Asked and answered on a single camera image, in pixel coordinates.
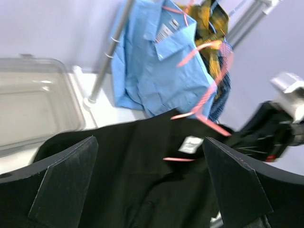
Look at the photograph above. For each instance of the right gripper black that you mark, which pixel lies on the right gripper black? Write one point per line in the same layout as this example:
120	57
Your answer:
268	133

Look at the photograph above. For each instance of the clear plastic storage bin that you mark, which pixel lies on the clear plastic storage bin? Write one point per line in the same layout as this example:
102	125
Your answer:
37	101

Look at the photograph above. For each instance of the black shirt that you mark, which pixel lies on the black shirt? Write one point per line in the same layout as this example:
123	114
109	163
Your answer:
141	179

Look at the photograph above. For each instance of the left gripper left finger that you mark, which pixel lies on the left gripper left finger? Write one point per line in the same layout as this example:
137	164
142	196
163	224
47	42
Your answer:
60	198

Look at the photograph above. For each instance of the yellow plaid shirt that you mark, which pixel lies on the yellow plaid shirt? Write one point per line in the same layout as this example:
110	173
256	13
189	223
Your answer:
212	24

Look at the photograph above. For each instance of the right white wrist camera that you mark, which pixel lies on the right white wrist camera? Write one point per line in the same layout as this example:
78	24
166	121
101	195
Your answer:
290	97

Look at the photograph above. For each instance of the dark blue checked shirt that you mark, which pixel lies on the dark blue checked shirt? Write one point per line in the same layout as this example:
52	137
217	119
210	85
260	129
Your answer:
224	60

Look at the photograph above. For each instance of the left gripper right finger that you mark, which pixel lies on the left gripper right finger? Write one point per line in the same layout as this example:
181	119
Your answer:
240	195

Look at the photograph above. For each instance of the light blue shirt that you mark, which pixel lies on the light blue shirt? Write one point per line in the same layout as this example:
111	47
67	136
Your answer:
144	65

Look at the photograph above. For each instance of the pink wire hanger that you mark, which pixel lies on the pink wire hanger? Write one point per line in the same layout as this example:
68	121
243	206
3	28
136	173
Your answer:
184	12
197	110

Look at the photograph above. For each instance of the metal clothes rack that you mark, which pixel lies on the metal clothes rack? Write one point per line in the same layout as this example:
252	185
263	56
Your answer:
249	20

